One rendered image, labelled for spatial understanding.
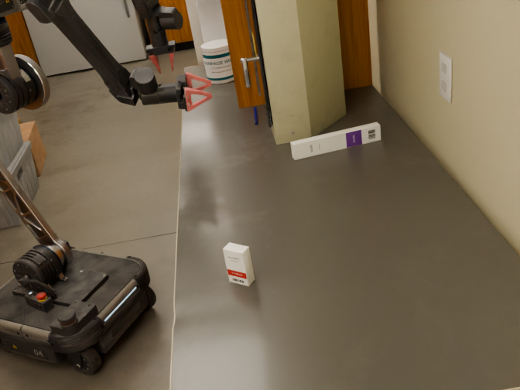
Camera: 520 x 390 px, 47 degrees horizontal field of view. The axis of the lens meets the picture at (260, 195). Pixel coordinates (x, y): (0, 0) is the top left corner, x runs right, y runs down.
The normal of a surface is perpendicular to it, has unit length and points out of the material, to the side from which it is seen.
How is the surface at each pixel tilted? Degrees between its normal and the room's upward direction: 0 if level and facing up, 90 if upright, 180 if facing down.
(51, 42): 90
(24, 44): 90
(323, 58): 90
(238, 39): 90
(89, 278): 0
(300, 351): 0
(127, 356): 0
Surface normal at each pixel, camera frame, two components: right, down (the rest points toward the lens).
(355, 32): 0.10, 0.47
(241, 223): -0.14, -0.86
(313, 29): 0.77, 0.21
